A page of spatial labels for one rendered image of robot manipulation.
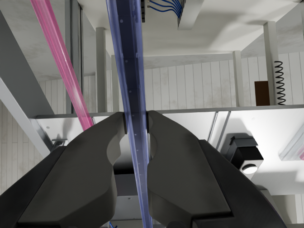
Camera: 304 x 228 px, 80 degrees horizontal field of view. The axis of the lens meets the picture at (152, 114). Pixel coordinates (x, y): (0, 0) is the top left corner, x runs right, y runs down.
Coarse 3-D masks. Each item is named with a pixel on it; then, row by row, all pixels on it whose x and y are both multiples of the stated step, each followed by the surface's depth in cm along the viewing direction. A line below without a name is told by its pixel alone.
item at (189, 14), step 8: (144, 0) 50; (184, 0) 51; (192, 0) 49; (200, 0) 49; (144, 8) 53; (152, 8) 55; (176, 8) 55; (184, 8) 52; (192, 8) 52; (144, 16) 52; (184, 16) 56; (192, 16) 56; (184, 24) 61; (192, 24) 61
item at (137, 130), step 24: (120, 0) 7; (120, 24) 8; (120, 48) 9; (120, 72) 10; (144, 72) 11; (144, 96) 11; (144, 120) 12; (144, 144) 14; (144, 168) 16; (144, 192) 19; (144, 216) 24
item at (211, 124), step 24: (48, 120) 29; (72, 120) 29; (96, 120) 30; (192, 120) 30; (216, 120) 31; (240, 120) 31; (264, 120) 31; (288, 120) 31; (120, 144) 34; (216, 144) 35; (264, 144) 36; (120, 168) 40; (264, 168) 42; (288, 168) 42; (288, 192) 51
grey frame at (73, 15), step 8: (72, 0) 55; (72, 8) 54; (80, 8) 57; (72, 16) 55; (80, 16) 57; (72, 24) 55; (80, 24) 57; (72, 32) 55; (80, 32) 56; (72, 40) 55; (80, 40) 55; (72, 48) 55; (80, 48) 55; (72, 56) 55; (80, 56) 55; (72, 64) 54; (80, 64) 54; (80, 72) 54; (80, 80) 54; (80, 88) 54; (72, 104) 54; (72, 112) 53; (288, 224) 55; (296, 224) 55
